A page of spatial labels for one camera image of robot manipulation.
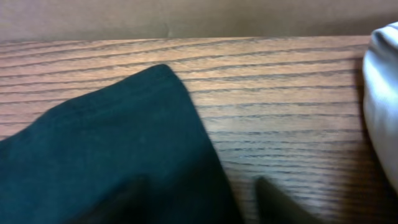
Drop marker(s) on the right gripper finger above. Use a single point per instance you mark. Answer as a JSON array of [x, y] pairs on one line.
[[275, 207]]

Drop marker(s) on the black t-shirt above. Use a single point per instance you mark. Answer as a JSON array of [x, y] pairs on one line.
[[132, 152]]

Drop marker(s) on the grey folded trousers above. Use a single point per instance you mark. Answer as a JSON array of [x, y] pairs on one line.
[[380, 97]]

